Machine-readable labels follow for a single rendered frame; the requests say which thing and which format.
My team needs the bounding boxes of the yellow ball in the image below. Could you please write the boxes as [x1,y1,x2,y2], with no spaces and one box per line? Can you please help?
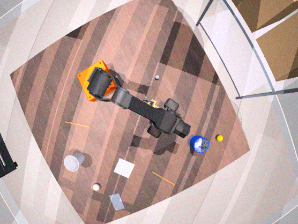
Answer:
[217,135,223,141]

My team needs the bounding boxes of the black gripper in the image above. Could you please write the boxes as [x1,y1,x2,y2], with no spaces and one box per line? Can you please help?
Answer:
[147,98,179,138]

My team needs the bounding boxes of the white ball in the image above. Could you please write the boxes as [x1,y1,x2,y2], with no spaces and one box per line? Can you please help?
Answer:
[93,184,100,191]

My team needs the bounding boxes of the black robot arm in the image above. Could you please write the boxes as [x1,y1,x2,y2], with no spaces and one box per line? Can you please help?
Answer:
[87,66,191,138]

